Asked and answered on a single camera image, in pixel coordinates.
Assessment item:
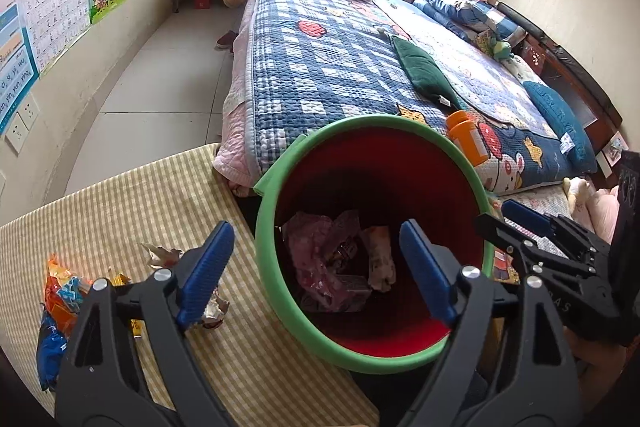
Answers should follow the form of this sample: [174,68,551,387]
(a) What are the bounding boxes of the orange snack packet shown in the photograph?
[42,254,94,323]

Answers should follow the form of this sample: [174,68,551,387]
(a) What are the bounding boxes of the white wall socket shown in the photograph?
[2,117,27,155]
[19,99,40,128]

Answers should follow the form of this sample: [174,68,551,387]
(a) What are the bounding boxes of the bed with blue checked quilt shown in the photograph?
[252,0,598,195]

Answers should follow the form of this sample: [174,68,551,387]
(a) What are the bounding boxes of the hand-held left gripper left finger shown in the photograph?
[54,221,236,427]

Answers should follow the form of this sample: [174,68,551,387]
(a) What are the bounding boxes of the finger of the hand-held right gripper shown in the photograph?
[474,212,552,279]
[501,199,612,259]

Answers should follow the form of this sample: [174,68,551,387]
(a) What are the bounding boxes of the pink plastic bag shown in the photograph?
[282,212,373,313]

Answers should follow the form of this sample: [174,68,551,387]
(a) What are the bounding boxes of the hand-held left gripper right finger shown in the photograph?
[399,219,581,427]

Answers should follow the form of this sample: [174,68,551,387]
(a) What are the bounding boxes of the blue snack packet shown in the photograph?
[36,307,76,393]

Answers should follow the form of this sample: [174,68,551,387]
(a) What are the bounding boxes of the crumpled silver wrapper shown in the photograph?
[140,242,188,270]

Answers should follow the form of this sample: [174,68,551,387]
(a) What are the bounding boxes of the blue bordered wall chart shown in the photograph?
[0,0,41,138]

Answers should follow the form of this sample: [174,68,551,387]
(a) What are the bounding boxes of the dark wooden headboard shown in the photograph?
[487,0,623,188]

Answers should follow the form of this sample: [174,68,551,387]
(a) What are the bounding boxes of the white plush toy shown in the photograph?
[562,177,593,218]

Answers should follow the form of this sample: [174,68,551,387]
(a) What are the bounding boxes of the green cushion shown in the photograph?
[392,36,463,112]

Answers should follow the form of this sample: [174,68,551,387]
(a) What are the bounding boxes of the blue folded quilt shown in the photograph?
[412,0,526,42]

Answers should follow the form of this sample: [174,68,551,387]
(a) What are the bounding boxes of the green plush toy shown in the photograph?
[487,34,513,60]

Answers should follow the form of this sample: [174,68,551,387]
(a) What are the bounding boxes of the person's right hand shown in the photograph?
[567,332,629,408]

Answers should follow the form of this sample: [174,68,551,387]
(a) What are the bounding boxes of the orange plastic bottle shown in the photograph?
[445,109,491,166]

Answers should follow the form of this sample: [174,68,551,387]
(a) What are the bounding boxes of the foil wrapper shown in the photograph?
[200,287,231,330]

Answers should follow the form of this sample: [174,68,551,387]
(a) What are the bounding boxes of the blue pillow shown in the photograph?
[522,79,598,175]

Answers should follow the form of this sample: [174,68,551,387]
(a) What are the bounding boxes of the red bucket with green rim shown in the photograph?
[252,114,496,375]

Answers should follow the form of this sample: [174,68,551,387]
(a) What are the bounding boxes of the children's picture book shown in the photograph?
[492,242,523,285]

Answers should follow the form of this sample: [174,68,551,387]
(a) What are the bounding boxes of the pink soft toy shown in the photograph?
[585,187,621,243]

